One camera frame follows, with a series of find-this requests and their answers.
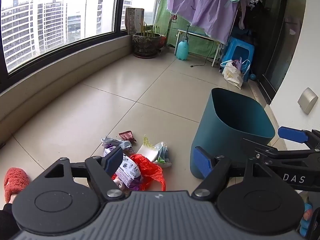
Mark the teal plastic bin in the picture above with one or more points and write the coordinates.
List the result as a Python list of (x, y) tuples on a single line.
[(215, 135)]

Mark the orange fuzzy slipper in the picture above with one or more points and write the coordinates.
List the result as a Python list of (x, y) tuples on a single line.
[(16, 181)]

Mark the dark red wrapper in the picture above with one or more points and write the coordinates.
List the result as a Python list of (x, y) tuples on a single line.
[(127, 135)]

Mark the black white garment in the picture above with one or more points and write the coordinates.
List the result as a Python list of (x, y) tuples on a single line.
[(253, 3)]

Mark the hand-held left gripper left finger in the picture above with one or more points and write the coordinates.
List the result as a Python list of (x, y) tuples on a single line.
[(114, 158)]

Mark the red plastic bag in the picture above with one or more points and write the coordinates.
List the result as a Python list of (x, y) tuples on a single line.
[(150, 170)]

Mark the white purple printed packet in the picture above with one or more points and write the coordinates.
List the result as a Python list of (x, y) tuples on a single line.
[(128, 171)]

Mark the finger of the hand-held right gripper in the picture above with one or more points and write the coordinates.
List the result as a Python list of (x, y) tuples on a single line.
[(292, 133), (265, 148)]

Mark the blue ball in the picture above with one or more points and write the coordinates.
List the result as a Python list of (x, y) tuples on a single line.
[(253, 76)]

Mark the grey-blue paper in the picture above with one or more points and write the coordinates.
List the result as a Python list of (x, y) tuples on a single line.
[(117, 142)]

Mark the dark sliding door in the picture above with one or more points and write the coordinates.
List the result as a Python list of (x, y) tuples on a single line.
[(282, 42)]

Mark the green cloth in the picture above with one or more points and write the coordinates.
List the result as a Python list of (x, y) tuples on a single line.
[(195, 46)]

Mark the blue plastic stool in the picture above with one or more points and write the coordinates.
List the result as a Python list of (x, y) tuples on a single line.
[(240, 45)]

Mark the teal spray bottle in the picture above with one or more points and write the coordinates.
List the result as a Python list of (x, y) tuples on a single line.
[(182, 50)]

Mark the paper bag on windowsill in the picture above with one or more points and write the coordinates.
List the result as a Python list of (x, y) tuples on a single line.
[(133, 20)]

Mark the white tote bag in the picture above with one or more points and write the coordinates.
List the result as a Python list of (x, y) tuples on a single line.
[(232, 75)]

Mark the small purple bag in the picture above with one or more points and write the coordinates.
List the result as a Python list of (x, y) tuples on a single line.
[(237, 64)]

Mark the dark ceramic plant pot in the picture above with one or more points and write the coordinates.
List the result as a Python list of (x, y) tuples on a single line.
[(146, 43)]

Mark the white bench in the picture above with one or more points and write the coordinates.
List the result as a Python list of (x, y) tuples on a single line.
[(200, 35)]

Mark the purple cloth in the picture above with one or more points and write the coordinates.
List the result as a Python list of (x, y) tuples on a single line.
[(200, 5)]

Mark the green white plastic packet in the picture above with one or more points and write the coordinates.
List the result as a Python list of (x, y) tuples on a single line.
[(162, 155)]

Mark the small red pot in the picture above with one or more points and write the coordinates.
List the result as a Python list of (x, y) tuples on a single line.
[(163, 41)]

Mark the blue and pink soft item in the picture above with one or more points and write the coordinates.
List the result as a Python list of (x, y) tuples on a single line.
[(307, 213)]

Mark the dark window frame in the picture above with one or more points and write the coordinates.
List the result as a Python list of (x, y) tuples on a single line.
[(119, 5)]

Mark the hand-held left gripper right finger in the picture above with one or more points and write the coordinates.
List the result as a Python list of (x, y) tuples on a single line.
[(202, 163)]

